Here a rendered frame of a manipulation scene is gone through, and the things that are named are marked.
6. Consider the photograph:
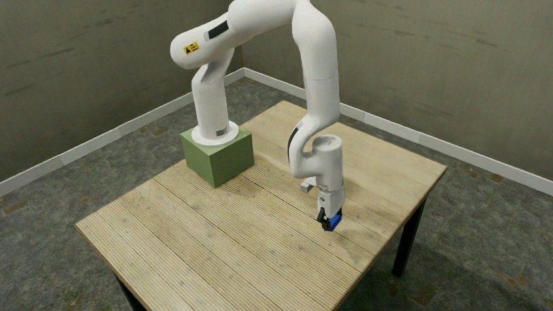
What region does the blue rectangular block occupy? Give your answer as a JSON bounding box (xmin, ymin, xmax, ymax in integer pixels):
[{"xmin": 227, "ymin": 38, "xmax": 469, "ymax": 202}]
[{"xmin": 329, "ymin": 215, "xmax": 342, "ymax": 232}]

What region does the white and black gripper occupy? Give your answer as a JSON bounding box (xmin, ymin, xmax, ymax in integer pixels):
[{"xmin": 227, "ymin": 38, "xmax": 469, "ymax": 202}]
[{"xmin": 316, "ymin": 184, "xmax": 345, "ymax": 231}]

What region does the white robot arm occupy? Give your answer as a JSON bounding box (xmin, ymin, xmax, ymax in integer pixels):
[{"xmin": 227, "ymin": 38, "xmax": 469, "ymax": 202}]
[{"xmin": 170, "ymin": 0, "xmax": 343, "ymax": 193}]

